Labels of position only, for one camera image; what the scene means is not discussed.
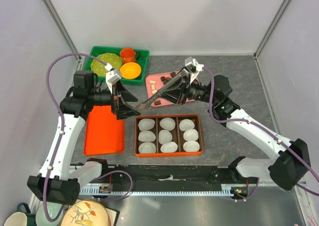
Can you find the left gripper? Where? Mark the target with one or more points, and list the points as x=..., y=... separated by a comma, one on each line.
x=122, y=111

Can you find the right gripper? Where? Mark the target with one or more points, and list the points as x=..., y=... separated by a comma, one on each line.
x=178, y=96

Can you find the metal tongs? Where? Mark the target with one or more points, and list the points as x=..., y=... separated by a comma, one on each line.
x=172, y=84

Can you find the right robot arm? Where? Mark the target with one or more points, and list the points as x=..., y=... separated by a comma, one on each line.
x=288, y=161

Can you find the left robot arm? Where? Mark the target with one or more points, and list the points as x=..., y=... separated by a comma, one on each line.
x=53, y=183

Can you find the orange chocolate box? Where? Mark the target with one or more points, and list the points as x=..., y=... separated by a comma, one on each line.
x=177, y=135

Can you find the pink tray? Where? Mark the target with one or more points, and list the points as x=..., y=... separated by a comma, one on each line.
x=160, y=80

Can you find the white paper cup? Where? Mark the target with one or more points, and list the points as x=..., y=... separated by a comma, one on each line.
x=167, y=124
x=170, y=147
x=165, y=136
x=146, y=124
x=191, y=135
x=147, y=148
x=186, y=124
x=146, y=136
x=191, y=146

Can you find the orange bowl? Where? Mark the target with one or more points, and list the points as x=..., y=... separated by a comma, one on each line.
x=130, y=70

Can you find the orange box lid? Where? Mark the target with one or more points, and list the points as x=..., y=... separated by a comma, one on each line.
x=104, y=134

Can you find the green dotted plate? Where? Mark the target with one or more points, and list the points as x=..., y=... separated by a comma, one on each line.
x=111, y=58

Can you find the orange mug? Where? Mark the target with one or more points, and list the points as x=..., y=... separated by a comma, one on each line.
x=128, y=55

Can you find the painted bird plate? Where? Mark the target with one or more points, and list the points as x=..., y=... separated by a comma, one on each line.
x=86, y=213

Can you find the celadon bowl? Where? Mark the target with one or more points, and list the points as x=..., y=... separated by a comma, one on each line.
x=53, y=210

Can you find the white green mug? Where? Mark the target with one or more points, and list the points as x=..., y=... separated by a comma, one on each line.
x=22, y=217

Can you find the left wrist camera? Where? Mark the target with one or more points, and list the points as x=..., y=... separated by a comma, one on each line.
x=112, y=76

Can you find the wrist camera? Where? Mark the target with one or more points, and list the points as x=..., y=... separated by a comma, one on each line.
x=193, y=67
x=112, y=76

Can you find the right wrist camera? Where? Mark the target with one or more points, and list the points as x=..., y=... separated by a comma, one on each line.
x=193, y=67

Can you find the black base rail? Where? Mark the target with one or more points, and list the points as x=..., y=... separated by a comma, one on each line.
x=167, y=180

